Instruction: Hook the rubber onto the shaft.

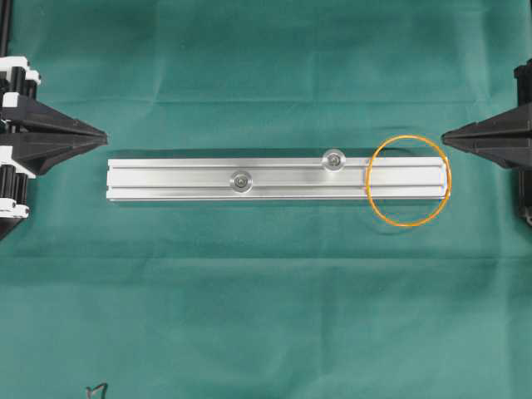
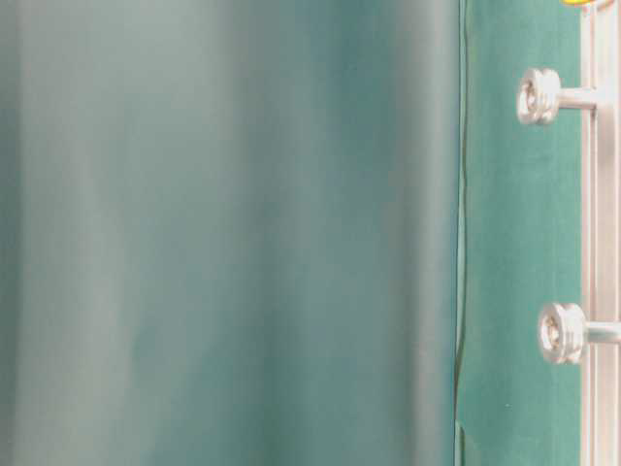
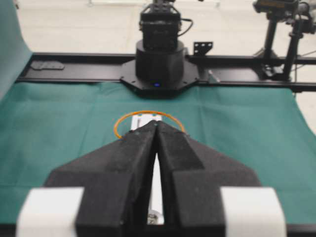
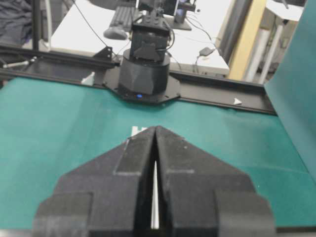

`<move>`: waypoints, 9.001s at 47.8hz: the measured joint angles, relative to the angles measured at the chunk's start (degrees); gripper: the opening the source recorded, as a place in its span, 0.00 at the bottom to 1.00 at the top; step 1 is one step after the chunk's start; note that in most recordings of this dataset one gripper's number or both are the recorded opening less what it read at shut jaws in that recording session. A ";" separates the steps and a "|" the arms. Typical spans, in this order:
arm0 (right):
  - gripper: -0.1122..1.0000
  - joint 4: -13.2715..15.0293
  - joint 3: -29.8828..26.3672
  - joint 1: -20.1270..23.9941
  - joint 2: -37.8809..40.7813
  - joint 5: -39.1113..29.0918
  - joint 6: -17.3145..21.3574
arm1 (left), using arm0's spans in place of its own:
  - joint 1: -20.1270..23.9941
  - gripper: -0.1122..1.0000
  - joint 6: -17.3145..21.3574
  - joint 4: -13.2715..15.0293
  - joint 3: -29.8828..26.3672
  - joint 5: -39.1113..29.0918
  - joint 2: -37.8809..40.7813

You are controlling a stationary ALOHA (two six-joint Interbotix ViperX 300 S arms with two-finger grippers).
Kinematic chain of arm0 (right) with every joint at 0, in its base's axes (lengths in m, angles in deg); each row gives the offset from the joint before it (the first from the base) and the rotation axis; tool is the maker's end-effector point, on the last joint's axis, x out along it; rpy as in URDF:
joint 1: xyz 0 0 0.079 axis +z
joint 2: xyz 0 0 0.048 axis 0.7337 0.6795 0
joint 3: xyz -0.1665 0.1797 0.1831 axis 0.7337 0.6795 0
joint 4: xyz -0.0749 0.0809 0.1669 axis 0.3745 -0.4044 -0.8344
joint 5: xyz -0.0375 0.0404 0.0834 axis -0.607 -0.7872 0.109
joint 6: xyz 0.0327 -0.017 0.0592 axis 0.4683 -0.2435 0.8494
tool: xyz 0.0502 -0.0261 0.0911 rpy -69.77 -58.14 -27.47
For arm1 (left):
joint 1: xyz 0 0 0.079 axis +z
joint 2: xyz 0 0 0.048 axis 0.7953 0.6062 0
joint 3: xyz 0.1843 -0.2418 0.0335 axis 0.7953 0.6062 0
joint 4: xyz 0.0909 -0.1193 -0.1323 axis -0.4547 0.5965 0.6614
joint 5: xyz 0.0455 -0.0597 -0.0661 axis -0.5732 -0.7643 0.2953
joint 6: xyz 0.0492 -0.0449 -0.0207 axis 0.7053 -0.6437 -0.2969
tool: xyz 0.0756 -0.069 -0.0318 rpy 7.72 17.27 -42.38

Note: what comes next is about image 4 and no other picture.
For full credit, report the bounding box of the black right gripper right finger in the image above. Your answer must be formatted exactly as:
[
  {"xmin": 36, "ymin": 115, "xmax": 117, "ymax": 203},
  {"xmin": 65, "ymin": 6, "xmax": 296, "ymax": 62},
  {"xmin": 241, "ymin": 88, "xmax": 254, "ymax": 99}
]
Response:
[{"xmin": 156, "ymin": 126, "xmax": 276, "ymax": 237}]

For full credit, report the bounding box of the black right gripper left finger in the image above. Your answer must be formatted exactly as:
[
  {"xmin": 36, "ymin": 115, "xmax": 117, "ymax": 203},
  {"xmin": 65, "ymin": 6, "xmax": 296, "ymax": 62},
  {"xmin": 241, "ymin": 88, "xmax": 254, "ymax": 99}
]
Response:
[{"xmin": 32, "ymin": 127, "xmax": 156, "ymax": 237}]

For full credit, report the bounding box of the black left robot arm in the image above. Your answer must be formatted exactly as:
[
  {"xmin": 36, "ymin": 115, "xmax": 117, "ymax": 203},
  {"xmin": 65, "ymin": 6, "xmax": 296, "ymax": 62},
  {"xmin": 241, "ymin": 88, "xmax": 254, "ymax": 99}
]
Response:
[{"xmin": 104, "ymin": 0, "xmax": 180, "ymax": 104}]

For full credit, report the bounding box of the green table cloth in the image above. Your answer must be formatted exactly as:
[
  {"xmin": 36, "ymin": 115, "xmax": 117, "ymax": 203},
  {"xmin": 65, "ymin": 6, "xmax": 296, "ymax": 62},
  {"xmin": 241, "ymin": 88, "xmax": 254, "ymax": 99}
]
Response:
[{"xmin": 0, "ymin": 0, "xmax": 316, "ymax": 230}]

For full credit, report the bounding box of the grey computer mouse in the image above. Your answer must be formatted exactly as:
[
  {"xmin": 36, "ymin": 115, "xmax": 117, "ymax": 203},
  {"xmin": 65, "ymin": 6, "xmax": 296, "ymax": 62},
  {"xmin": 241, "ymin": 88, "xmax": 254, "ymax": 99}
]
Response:
[{"xmin": 103, "ymin": 27, "xmax": 127, "ymax": 40}]

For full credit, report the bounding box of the white desk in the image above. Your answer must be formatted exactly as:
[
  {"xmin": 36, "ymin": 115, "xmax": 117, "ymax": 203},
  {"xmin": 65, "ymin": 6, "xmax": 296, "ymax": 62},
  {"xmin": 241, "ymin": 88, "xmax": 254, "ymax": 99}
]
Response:
[{"xmin": 51, "ymin": 0, "xmax": 229, "ymax": 75}]

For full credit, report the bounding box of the black monitor stand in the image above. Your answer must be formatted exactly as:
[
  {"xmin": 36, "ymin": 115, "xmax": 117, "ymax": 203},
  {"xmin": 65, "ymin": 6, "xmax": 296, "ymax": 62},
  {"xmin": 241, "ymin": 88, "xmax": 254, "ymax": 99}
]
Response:
[{"xmin": 169, "ymin": 0, "xmax": 196, "ymax": 31}]

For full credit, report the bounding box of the black keyboard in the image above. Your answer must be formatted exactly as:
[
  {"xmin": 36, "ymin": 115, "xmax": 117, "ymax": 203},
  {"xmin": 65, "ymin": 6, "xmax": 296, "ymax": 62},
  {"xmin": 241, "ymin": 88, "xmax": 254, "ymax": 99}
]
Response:
[{"xmin": 110, "ymin": 6, "xmax": 141, "ymax": 31}]

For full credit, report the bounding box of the black aluminium frame rail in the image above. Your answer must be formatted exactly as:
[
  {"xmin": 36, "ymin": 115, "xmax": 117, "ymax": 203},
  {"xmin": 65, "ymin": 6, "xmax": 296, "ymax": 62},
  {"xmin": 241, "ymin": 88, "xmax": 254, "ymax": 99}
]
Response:
[{"xmin": 0, "ymin": 45, "xmax": 276, "ymax": 115}]

